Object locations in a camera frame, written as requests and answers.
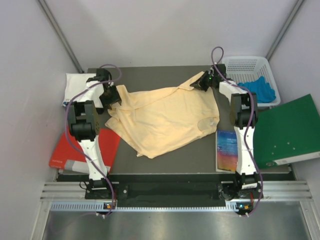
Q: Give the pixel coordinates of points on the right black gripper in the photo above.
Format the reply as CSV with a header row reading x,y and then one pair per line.
x,y
199,84

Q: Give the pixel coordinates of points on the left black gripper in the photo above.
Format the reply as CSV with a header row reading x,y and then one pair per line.
x,y
115,96

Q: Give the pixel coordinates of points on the yellow t shirt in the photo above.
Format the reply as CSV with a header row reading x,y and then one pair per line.
x,y
159,121

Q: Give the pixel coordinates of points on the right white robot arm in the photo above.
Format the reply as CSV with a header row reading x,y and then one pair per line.
x,y
243,118

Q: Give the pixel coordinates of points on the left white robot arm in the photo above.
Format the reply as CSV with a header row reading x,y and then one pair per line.
x,y
83,124

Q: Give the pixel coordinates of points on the white folded t shirt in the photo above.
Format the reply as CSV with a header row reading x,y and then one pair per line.
x,y
77,83

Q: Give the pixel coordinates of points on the white plastic basket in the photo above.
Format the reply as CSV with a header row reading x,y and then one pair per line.
x,y
246,69

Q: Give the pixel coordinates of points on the blue t shirt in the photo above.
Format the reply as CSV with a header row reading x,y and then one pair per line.
x,y
263,90

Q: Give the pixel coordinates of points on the blue orange book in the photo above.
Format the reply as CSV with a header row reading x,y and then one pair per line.
x,y
226,151

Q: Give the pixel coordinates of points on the red binder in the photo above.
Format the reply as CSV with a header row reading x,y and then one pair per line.
x,y
65,157

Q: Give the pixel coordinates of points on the green binder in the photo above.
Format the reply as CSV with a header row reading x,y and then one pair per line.
x,y
288,133

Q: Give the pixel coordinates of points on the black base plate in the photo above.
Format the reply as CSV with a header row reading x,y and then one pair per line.
x,y
160,186

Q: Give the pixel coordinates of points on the aluminium frame rail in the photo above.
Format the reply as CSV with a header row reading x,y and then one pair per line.
x,y
168,207

